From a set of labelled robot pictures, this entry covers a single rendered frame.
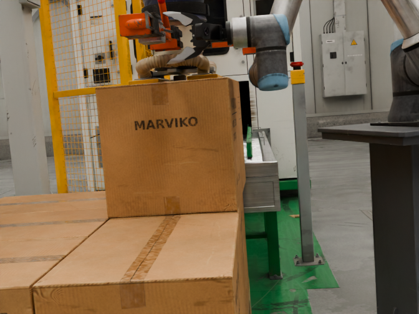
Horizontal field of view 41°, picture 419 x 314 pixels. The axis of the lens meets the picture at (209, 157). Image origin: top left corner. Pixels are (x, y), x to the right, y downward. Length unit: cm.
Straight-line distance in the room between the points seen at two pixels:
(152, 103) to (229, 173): 31
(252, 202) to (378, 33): 938
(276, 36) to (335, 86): 939
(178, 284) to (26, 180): 227
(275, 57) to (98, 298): 87
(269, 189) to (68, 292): 134
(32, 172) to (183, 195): 171
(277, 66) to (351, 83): 946
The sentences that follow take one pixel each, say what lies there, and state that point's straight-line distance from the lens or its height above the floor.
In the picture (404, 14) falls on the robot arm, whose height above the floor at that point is 109.
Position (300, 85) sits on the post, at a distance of 287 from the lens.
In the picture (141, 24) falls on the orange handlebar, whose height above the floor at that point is 107.
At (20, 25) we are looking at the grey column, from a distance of 328.
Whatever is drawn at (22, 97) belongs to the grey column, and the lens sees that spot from 326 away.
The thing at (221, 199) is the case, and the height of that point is 59.
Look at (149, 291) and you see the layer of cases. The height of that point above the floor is 52.
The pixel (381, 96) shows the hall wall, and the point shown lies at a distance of 1150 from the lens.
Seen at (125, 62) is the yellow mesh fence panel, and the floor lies 112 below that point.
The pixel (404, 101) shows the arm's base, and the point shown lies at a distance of 195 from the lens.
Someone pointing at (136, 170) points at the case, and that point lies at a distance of 169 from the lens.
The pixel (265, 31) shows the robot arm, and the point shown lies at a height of 107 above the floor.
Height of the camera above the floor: 88
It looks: 6 degrees down
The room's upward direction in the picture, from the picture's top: 4 degrees counter-clockwise
